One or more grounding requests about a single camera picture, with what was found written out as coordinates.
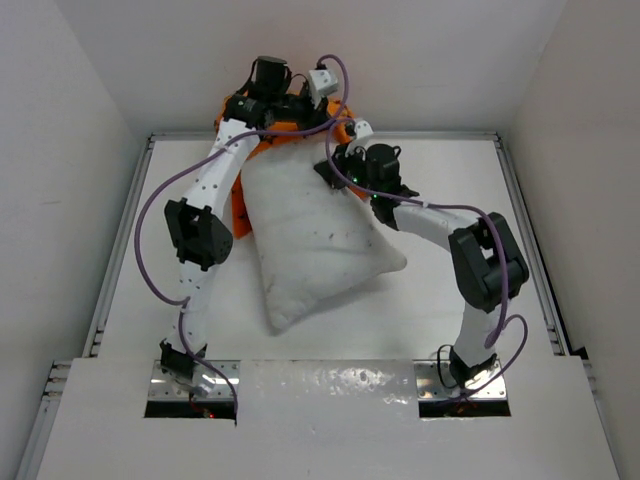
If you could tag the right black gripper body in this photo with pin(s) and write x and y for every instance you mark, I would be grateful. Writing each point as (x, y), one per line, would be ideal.
(350, 161)

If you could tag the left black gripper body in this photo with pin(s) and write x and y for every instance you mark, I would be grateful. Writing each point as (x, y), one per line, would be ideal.
(299, 110)

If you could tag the orange patterned pillowcase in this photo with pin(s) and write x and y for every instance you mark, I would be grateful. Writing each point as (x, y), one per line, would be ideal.
(240, 217)

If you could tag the white pillow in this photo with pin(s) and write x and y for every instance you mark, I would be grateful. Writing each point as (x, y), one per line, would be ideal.
(314, 243)

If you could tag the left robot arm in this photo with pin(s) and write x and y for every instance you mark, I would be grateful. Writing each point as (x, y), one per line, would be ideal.
(201, 240)

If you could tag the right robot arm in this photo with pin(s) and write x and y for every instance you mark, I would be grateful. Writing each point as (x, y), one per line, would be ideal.
(489, 267)

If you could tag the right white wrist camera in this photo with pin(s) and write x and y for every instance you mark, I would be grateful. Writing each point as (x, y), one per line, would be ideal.
(362, 130)

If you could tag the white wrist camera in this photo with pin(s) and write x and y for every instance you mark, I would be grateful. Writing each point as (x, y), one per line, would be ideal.
(362, 130)
(322, 83)

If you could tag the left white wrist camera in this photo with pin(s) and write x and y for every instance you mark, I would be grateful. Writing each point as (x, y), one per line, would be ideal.
(322, 83)

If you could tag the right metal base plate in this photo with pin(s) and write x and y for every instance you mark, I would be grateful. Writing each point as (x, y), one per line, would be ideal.
(434, 383)

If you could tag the metal base plate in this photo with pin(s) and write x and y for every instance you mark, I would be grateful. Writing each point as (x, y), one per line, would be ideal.
(434, 383)
(204, 384)

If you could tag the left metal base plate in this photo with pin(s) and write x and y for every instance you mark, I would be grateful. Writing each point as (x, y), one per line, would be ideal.
(204, 384)

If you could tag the aluminium table frame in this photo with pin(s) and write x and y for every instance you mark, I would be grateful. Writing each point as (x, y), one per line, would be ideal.
(337, 395)

